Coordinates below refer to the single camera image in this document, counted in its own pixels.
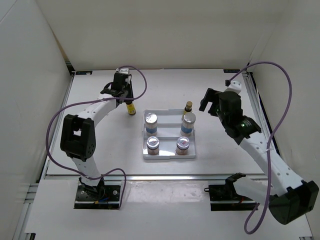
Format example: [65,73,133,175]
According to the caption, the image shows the yellow sauce bottle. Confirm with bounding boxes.
[183,101,193,115]
[125,101,136,116]

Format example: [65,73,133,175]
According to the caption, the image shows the blue-label silver-cap jar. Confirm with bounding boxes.
[144,112,158,136]
[180,112,196,137]

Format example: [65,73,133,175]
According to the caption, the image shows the brown spice jar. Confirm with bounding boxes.
[146,136,160,155]
[175,136,190,155]

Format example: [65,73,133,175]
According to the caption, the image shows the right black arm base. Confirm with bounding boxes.
[203,172,257,212]

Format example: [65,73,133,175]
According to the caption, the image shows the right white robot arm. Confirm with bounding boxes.
[199,88,320,225]

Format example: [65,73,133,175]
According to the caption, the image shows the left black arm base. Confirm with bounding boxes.
[73,178,127,210]

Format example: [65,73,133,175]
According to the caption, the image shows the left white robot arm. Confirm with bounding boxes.
[60,68,136,200]

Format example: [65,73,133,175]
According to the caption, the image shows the white tiered organizer tray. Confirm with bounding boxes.
[142,109,197,162]

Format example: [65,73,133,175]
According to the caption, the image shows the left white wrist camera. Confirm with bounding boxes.
[116,67,131,76]

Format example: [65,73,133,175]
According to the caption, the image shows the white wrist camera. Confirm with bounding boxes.
[225,80,242,94]
[116,67,131,76]

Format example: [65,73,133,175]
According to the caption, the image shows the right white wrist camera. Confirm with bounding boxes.
[225,80,242,94]

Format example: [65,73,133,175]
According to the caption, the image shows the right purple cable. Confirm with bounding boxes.
[224,61,293,235]

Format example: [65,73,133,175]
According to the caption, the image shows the aluminium table rail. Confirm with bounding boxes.
[31,173,267,185]

